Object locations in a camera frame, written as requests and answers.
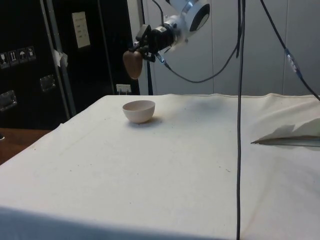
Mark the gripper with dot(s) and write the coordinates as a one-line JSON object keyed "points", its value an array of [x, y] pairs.
{"points": [[162, 37]]}

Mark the brown cup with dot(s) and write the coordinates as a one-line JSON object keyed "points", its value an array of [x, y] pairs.
{"points": [[132, 63]]}

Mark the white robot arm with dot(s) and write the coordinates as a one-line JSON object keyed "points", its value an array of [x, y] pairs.
{"points": [[197, 17]]}

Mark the white bowl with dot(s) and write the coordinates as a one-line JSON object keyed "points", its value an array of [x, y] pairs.
{"points": [[138, 112]]}

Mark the pale lockers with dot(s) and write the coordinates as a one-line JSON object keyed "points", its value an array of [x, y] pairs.
{"points": [[262, 70]]}

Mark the black cabinet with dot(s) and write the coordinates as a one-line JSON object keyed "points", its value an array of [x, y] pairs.
{"points": [[25, 87]]}

